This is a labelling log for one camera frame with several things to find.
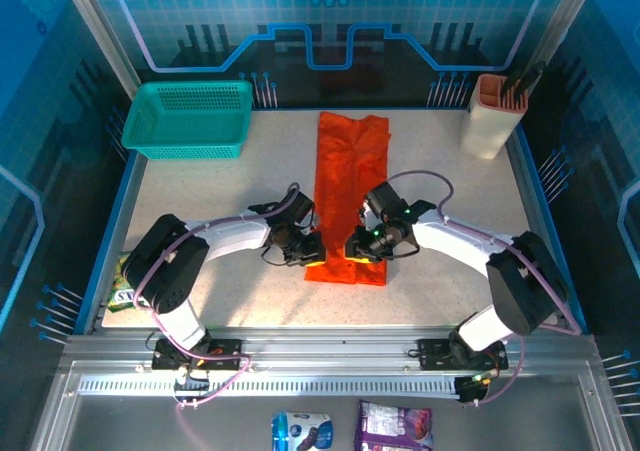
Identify orange t-shirt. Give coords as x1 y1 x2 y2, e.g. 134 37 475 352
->
304 111 392 287

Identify beige utensil holder orange rim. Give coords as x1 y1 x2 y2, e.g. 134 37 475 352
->
459 73 530 161

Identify teal plastic basket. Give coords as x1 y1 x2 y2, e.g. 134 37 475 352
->
120 80 253 161

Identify blue white snack package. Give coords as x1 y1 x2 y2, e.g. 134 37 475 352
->
271 410 335 451

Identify purple snack bag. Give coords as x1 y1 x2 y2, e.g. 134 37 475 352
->
353 399 435 451

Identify green snack packet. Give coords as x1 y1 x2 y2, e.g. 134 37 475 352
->
107 253 151 315

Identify black utensils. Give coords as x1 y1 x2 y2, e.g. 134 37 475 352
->
499 59 547 107

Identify aluminium frame rail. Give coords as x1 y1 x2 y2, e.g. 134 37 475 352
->
59 325 601 370

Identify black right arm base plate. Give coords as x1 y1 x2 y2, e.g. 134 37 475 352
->
417 338 510 372

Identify slotted grey cable duct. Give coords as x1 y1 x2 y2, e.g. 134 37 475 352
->
78 378 461 399

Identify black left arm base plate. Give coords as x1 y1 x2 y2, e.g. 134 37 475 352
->
151 338 249 372

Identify aluminium frame post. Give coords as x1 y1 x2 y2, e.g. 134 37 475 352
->
54 0 142 97
530 0 596 83

